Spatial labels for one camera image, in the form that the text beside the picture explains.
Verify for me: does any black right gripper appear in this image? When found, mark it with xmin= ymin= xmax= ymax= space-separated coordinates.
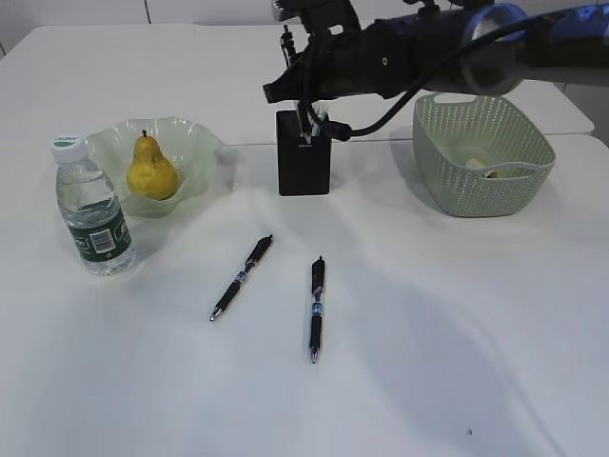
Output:
xmin=263 ymin=40 xmax=333 ymax=104

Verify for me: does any black pen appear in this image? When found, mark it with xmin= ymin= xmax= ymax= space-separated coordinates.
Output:
xmin=308 ymin=256 xmax=325 ymax=364
xmin=209 ymin=234 xmax=274 ymax=322
xmin=295 ymin=101 xmax=311 ymax=144

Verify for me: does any yellow pear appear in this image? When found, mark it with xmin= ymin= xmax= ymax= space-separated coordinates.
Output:
xmin=127 ymin=129 xmax=179 ymax=201

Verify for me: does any waste paper label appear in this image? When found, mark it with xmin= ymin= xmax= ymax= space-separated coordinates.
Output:
xmin=465 ymin=157 xmax=501 ymax=179

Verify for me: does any clear plastic water bottle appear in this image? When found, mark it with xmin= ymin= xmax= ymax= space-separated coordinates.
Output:
xmin=50 ymin=135 xmax=135 ymax=276

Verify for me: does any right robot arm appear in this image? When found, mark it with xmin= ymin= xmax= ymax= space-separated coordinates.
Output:
xmin=263 ymin=1 xmax=608 ymax=104

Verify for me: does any black square pen holder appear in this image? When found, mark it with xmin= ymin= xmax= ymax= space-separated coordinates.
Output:
xmin=276 ymin=110 xmax=332 ymax=196

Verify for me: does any frosted green wavy plate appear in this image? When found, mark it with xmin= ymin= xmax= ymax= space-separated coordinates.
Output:
xmin=86 ymin=116 xmax=223 ymax=218

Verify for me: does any green woven plastic basket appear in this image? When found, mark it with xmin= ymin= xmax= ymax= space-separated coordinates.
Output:
xmin=413 ymin=94 xmax=556 ymax=218

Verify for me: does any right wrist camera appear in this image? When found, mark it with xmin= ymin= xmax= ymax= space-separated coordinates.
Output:
xmin=271 ymin=0 xmax=361 ymax=34

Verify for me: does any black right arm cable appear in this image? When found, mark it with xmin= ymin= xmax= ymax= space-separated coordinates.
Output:
xmin=280 ymin=9 xmax=609 ymax=142

